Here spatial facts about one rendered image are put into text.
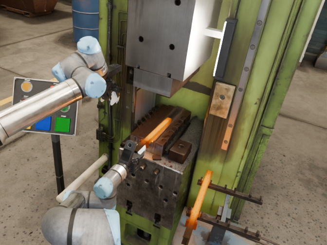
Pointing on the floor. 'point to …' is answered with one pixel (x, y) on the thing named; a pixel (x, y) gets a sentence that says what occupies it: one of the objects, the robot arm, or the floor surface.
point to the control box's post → (58, 162)
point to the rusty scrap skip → (29, 7)
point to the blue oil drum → (85, 19)
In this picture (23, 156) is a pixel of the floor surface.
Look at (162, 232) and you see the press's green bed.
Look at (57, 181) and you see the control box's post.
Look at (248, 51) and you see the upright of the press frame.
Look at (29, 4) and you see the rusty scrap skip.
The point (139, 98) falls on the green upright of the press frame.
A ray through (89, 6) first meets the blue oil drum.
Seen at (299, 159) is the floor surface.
